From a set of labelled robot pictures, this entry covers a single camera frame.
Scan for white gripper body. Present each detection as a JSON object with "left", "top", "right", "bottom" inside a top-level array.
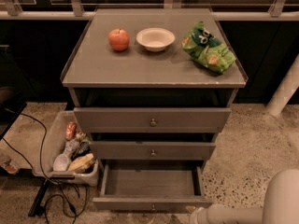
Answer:
[{"left": 189, "top": 207, "right": 208, "bottom": 224}]

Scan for grey bottom drawer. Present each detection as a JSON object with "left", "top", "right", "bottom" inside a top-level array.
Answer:
[{"left": 93, "top": 161, "right": 211, "bottom": 213}]

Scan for grey drawer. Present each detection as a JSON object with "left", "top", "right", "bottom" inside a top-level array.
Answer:
[
  {"left": 90, "top": 141, "right": 216, "bottom": 161},
  {"left": 93, "top": 161, "right": 211, "bottom": 213},
  {"left": 74, "top": 107, "right": 231, "bottom": 133}
]

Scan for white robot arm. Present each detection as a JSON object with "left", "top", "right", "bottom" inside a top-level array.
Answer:
[{"left": 189, "top": 169, "right": 299, "bottom": 224}]

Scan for grey middle drawer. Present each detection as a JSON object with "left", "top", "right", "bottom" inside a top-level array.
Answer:
[{"left": 90, "top": 141, "right": 216, "bottom": 161}]

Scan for grey drawer cabinet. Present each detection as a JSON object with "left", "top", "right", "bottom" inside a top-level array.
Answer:
[{"left": 60, "top": 7, "right": 249, "bottom": 173}]

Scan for grey top drawer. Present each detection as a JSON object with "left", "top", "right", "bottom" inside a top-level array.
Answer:
[{"left": 74, "top": 107, "right": 231, "bottom": 133}]

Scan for yellow sponge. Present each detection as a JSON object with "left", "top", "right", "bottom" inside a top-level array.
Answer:
[{"left": 68, "top": 153, "right": 95, "bottom": 173}]

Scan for clear plastic bin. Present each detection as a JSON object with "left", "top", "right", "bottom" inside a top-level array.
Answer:
[{"left": 33, "top": 111, "right": 99, "bottom": 187}]

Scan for white plastic cup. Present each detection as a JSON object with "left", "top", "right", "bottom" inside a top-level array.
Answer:
[{"left": 53, "top": 154, "right": 71, "bottom": 172}]

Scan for red soda can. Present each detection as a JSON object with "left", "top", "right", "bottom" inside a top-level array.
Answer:
[{"left": 65, "top": 122, "right": 77, "bottom": 140}]

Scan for black stand leg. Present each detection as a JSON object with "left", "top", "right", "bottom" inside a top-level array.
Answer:
[{"left": 28, "top": 179, "right": 50, "bottom": 217}]

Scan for white pillar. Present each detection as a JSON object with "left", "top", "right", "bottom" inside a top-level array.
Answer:
[{"left": 266, "top": 54, "right": 299, "bottom": 116}]

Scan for green snack bag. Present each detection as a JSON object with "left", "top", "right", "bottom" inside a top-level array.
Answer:
[{"left": 181, "top": 21, "right": 236, "bottom": 74}]

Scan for white bowl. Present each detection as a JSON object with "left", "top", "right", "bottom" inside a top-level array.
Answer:
[{"left": 136, "top": 28, "right": 176, "bottom": 52}]

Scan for red apple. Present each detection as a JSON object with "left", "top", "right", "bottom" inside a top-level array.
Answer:
[{"left": 108, "top": 29, "right": 130, "bottom": 51}]

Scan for metal railing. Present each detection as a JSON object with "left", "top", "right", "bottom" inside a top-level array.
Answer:
[{"left": 0, "top": 0, "right": 299, "bottom": 21}]

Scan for black cable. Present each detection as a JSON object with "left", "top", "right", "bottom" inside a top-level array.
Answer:
[{"left": 0, "top": 107, "right": 89, "bottom": 224}]

